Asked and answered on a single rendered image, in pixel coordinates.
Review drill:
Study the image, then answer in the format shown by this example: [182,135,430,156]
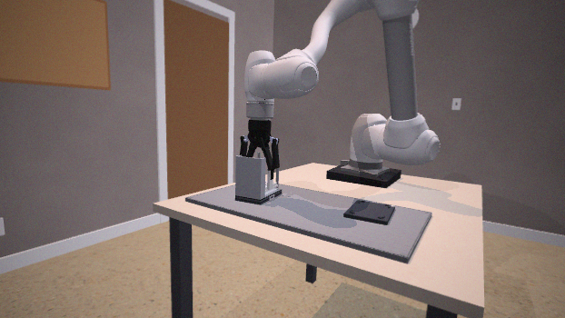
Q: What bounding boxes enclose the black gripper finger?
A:
[240,135,257,158]
[258,137,280,190]

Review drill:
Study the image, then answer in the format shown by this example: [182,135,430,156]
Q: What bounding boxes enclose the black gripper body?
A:
[247,120,272,148]

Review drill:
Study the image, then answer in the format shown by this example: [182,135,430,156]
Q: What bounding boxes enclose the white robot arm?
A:
[244,0,440,177]

